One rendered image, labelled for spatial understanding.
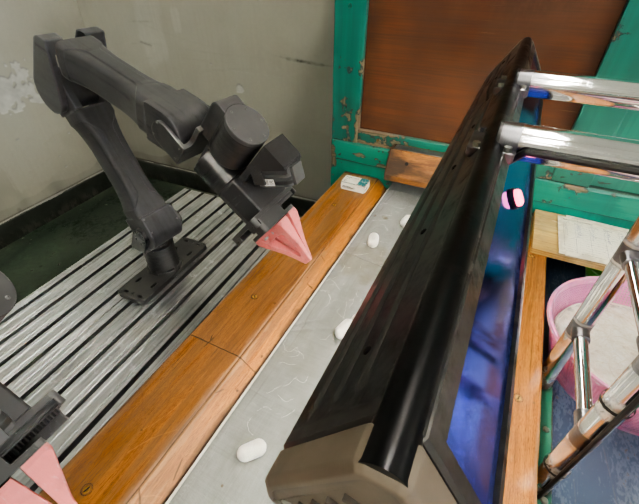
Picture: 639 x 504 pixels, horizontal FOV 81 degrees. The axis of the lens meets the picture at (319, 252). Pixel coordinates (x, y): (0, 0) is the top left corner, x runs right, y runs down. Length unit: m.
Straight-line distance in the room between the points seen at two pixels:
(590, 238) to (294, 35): 1.41
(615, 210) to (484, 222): 0.76
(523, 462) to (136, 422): 0.45
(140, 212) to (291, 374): 0.40
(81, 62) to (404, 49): 0.57
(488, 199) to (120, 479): 0.46
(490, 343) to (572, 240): 0.69
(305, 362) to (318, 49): 1.47
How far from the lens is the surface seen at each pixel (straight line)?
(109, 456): 0.53
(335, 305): 0.64
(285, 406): 0.53
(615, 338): 0.75
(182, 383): 0.55
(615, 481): 0.68
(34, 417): 0.38
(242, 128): 0.47
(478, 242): 0.18
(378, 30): 0.89
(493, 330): 0.18
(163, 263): 0.82
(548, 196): 0.92
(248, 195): 0.50
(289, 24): 1.86
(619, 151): 0.28
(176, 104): 0.56
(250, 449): 0.49
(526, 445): 0.54
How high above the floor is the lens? 1.21
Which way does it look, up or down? 39 degrees down
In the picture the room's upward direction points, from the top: straight up
